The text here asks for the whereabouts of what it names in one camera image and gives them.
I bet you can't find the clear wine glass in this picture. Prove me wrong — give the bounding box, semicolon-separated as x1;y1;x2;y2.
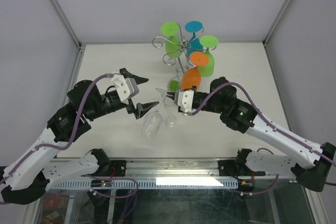
141;88;174;139

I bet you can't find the orange plastic wine glass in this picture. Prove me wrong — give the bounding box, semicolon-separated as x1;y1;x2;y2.
180;51;209;91

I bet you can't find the clear flute glass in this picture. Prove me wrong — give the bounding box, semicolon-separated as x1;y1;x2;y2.
163;105;177;127

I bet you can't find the green wine glass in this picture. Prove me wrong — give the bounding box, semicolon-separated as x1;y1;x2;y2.
198;35;219;77
161;22;182;59

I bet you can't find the blue plastic wine glass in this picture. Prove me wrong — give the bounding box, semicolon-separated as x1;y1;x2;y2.
185;20;204;59

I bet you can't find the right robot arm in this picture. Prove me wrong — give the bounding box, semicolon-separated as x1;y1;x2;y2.
164;77;335;192

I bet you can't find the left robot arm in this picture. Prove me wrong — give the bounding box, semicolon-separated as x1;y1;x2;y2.
1;68;158;205

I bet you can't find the chrome wine glass rack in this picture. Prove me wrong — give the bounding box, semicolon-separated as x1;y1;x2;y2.
152;24;219;91

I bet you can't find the white LED light strip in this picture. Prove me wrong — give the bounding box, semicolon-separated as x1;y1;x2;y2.
155;177;223;187

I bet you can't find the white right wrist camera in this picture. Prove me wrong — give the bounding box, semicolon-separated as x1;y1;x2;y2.
174;90;194;115

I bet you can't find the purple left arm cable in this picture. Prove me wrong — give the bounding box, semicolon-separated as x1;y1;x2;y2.
0;73;115;206

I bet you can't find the aluminium mounting rail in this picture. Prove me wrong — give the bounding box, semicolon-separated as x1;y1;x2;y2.
47;156;297;183

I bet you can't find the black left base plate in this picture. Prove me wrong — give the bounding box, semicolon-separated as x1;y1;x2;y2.
81;158;127;177

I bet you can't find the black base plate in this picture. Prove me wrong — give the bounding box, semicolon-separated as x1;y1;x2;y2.
217;158;266;177
81;158;127;177

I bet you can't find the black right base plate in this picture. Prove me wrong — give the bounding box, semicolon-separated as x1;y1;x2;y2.
217;158;266;177

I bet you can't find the left corner frame post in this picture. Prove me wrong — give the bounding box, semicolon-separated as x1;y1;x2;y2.
48;0;81;48

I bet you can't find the corner frame post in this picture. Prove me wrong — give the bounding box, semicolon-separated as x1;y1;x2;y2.
48;0;81;48
262;0;294;48

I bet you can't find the right corner frame post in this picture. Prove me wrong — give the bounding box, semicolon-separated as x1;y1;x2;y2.
262;0;294;48

